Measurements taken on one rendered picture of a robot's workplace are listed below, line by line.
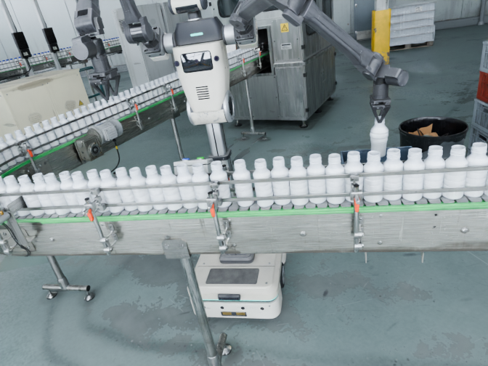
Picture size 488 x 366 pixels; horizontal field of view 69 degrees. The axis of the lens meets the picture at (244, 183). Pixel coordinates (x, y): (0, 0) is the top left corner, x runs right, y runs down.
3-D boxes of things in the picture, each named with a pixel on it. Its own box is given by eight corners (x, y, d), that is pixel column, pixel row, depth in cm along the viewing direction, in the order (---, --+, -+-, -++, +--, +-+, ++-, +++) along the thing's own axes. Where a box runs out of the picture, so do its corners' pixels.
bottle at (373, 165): (384, 202, 113) (386, 155, 105) (364, 204, 114) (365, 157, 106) (380, 194, 118) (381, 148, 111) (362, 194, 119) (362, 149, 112)
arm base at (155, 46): (161, 51, 167) (160, 27, 167) (153, 44, 159) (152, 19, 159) (144, 54, 169) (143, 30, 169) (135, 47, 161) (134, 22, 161)
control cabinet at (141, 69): (164, 101, 772) (139, 4, 686) (182, 101, 748) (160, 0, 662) (139, 112, 710) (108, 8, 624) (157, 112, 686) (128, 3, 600)
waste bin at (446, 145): (401, 216, 272) (406, 139, 243) (389, 189, 311) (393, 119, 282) (466, 215, 262) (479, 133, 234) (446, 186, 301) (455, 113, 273)
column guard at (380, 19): (372, 66, 781) (372, 11, 732) (369, 62, 815) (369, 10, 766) (391, 64, 773) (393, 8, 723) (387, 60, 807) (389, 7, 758)
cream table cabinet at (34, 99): (80, 147, 562) (51, 70, 509) (107, 148, 532) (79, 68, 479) (14, 178, 478) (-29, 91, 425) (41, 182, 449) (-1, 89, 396)
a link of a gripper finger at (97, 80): (96, 102, 127) (86, 76, 123) (105, 97, 133) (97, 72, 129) (112, 101, 126) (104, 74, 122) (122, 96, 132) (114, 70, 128)
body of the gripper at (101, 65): (88, 80, 124) (81, 58, 120) (103, 74, 133) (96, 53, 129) (105, 78, 122) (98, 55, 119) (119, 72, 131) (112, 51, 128)
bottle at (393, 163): (398, 192, 118) (401, 145, 110) (404, 200, 112) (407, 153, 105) (379, 193, 118) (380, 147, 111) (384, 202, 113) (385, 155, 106)
